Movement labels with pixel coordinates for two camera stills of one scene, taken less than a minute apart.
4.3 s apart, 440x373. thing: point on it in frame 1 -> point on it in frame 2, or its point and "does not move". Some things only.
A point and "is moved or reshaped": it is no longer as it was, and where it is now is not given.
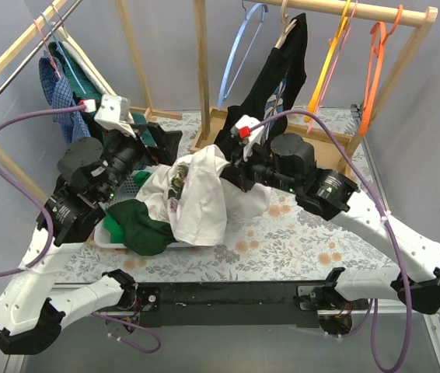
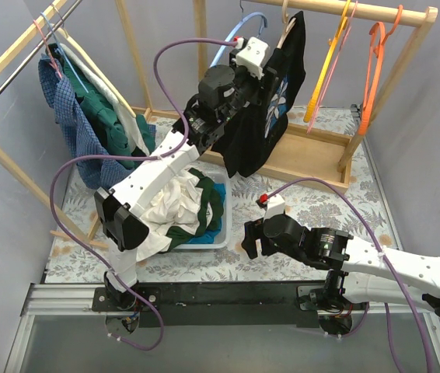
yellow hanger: x=333 y=44 does not move
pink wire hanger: x=331 y=71 does not move
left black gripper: x=151 y=142 -> x=268 y=76
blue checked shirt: x=58 y=93 does not move
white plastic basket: x=127 y=188 is moved or reshaped
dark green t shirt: x=142 y=234 -> x=208 y=191
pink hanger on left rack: x=48 y=50 does not move
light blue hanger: x=220 y=100 -> x=264 y=22
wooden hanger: x=284 y=19 does not move
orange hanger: x=378 y=36 does not move
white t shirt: x=190 y=195 is moved or reshaped
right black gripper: x=234 y=176 -> x=253 y=235
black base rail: x=281 y=304 does not move
